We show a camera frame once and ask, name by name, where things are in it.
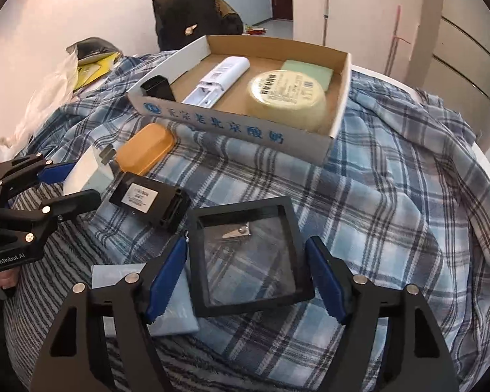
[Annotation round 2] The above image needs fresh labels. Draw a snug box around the clear plastic bag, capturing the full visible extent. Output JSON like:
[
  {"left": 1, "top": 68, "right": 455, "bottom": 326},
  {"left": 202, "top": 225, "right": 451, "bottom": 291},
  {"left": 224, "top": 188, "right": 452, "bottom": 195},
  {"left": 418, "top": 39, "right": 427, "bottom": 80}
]
[{"left": 0, "top": 47, "right": 82, "bottom": 160}]

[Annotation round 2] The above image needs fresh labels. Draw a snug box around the light blue packet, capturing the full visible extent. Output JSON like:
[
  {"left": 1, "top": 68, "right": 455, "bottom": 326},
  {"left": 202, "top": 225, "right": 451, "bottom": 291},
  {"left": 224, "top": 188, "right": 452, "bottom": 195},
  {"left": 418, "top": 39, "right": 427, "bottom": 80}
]
[{"left": 92, "top": 263, "right": 200, "bottom": 337}]

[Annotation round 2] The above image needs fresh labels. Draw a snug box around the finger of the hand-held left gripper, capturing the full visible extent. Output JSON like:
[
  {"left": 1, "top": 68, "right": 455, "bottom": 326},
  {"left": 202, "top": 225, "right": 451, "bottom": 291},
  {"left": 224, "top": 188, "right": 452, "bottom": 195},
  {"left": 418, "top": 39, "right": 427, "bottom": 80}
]
[
  {"left": 0, "top": 189, "right": 103, "bottom": 246},
  {"left": 0, "top": 153, "right": 77, "bottom": 204}
]

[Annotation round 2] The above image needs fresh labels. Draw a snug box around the black square display frame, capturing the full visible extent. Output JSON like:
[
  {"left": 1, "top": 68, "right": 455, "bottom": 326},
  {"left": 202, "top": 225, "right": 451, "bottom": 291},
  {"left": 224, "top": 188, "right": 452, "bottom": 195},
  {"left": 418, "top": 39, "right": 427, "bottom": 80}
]
[{"left": 186, "top": 196, "right": 316, "bottom": 318}]

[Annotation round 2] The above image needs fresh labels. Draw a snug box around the chair with black jacket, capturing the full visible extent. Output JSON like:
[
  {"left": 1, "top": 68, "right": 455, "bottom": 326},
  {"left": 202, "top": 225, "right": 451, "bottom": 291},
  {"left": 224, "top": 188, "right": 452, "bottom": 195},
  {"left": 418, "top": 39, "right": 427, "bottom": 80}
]
[{"left": 152, "top": 0, "right": 244, "bottom": 52}]

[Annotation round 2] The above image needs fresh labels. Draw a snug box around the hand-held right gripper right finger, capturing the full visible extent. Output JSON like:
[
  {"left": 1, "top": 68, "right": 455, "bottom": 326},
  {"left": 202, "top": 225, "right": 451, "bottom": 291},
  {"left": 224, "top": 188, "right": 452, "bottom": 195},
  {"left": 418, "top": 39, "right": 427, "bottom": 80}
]
[{"left": 305, "top": 236, "right": 460, "bottom": 392}]

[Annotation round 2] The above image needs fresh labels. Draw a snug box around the person's left hand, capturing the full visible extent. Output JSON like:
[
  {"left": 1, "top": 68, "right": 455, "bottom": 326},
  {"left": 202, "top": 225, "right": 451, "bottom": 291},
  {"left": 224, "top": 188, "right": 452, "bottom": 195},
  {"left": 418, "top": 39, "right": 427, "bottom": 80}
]
[{"left": 0, "top": 271, "right": 19, "bottom": 301}]

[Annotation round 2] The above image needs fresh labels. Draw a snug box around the orange plastic box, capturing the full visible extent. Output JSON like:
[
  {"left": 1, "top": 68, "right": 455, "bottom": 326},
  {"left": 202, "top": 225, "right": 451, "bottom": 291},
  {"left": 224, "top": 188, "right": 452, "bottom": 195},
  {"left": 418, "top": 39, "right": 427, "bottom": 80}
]
[{"left": 116, "top": 123, "right": 177, "bottom": 176}]

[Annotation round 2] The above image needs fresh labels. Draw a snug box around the black power adapter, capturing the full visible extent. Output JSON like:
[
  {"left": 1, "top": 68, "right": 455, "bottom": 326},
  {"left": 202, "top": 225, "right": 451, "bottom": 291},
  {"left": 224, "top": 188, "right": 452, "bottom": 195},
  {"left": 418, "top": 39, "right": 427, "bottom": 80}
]
[{"left": 109, "top": 171, "right": 191, "bottom": 229}]

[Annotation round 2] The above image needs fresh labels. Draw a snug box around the cream tape roll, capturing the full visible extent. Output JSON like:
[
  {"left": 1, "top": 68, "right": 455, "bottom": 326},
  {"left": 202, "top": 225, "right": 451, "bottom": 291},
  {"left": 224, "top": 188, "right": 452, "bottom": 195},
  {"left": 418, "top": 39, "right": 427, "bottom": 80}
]
[{"left": 245, "top": 69, "right": 327, "bottom": 133}]

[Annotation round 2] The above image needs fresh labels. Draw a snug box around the grey mop handle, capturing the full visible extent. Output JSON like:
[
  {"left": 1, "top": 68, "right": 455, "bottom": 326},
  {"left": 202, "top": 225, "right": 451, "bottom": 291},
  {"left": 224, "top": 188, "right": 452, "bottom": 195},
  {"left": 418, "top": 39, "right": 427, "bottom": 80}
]
[{"left": 322, "top": 0, "right": 332, "bottom": 47}]

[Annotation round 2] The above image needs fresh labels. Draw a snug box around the wooden chair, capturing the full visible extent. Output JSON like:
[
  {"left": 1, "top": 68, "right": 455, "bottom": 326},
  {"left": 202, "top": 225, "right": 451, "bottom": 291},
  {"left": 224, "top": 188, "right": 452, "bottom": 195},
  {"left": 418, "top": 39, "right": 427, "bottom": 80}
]
[{"left": 212, "top": 0, "right": 244, "bottom": 22}]

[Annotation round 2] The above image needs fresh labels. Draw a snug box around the shallow cardboard box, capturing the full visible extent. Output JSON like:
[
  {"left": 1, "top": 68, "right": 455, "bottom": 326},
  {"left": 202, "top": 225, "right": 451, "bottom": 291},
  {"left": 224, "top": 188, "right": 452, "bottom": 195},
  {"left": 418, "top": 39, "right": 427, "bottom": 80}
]
[{"left": 126, "top": 35, "right": 352, "bottom": 165}]

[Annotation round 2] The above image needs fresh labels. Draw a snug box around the white square box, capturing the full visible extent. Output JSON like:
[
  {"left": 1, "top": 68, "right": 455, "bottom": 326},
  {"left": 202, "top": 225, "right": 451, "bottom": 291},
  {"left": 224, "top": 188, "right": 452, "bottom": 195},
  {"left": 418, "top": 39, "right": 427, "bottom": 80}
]
[{"left": 63, "top": 145, "right": 116, "bottom": 195}]

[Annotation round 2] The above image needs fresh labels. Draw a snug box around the green snap pouch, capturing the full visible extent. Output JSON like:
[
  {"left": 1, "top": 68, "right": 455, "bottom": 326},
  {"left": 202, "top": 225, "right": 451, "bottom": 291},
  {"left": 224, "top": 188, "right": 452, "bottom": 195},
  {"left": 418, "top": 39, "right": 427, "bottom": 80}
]
[{"left": 280, "top": 59, "right": 335, "bottom": 91}]

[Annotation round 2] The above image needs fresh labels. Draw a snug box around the pink broom handle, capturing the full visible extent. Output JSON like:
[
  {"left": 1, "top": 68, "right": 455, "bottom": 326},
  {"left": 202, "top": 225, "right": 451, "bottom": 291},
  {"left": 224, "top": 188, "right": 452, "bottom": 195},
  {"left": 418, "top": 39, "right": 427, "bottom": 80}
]
[{"left": 386, "top": 6, "right": 411, "bottom": 76}]

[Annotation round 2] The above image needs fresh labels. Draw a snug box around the blue plaid blanket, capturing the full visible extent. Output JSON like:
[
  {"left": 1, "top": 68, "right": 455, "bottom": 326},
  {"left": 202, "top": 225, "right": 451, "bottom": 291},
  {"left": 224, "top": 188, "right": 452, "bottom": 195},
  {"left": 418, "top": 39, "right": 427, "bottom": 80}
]
[{"left": 4, "top": 51, "right": 490, "bottom": 392}]

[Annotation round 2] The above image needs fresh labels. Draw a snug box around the white remote control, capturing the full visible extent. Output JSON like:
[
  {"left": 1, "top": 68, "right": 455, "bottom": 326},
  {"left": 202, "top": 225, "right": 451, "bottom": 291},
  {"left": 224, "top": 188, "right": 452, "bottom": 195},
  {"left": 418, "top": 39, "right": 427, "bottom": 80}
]
[{"left": 182, "top": 57, "right": 251, "bottom": 109}]

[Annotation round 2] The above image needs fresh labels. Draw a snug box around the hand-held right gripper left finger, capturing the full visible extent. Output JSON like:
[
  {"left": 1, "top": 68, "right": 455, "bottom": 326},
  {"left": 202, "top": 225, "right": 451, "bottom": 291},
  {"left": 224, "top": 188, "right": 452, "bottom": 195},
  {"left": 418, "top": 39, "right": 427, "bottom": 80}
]
[{"left": 29, "top": 235, "right": 188, "bottom": 392}]

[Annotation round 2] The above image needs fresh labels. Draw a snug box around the yellow folder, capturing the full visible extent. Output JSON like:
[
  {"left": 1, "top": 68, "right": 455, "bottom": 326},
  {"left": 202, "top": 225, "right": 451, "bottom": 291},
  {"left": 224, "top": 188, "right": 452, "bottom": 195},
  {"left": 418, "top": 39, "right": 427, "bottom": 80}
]
[{"left": 73, "top": 51, "right": 121, "bottom": 90}]

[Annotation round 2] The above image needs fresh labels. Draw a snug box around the grey striped blanket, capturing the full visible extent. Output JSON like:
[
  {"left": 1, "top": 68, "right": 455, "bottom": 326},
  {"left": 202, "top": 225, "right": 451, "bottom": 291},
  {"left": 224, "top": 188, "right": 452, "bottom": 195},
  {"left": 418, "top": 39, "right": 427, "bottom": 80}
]
[{"left": 2, "top": 180, "right": 213, "bottom": 392}]

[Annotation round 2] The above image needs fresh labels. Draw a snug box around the grey bag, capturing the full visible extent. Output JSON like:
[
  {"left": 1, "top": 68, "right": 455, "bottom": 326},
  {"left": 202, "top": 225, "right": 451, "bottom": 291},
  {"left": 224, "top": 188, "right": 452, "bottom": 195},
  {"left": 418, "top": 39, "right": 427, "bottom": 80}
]
[{"left": 67, "top": 38, "right": 121, "bottom": 66}]

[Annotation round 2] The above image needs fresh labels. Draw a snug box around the small black cup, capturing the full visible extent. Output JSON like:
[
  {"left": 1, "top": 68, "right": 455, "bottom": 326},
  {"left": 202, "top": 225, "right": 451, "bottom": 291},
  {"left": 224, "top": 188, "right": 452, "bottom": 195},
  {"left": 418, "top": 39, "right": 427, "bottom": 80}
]
[{"left": 141, "top": 75, "right": 176, "bottom": 103}]

